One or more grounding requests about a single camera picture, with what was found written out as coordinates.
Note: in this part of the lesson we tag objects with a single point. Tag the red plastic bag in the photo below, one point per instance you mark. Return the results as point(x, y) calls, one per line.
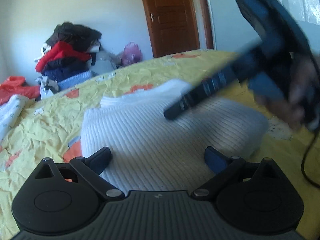
point(16, 85)

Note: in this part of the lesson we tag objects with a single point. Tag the person's right hand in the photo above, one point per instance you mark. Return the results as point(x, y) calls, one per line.
point(289, 111)

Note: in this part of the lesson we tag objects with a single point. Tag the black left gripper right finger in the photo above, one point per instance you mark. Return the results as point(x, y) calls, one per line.
point(227, 171)

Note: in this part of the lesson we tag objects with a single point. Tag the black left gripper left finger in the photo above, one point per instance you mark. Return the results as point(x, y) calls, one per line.
point(89, 169)

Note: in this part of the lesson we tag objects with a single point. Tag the pink plastic bag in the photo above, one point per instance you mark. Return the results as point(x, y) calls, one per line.
point(131, 54)

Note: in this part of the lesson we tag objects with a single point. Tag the white patterned quilt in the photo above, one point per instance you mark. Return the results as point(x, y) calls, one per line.
point(10, 112)

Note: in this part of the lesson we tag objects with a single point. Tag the brown wooden door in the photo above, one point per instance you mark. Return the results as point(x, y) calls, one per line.
point(172, 26)

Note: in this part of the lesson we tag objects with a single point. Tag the yellow patterned bed sheet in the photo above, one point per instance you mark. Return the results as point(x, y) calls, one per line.
point(44, 129)

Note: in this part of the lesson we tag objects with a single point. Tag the glass sliding wardrobe door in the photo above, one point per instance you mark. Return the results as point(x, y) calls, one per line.
point(239, 25)

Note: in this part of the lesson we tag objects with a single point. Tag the white ribbed knit sweater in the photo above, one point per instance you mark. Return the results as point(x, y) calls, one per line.
point(151, 153)

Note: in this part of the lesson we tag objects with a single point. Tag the pile of dark and red clothes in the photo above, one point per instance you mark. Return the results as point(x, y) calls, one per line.
point(71, 50)

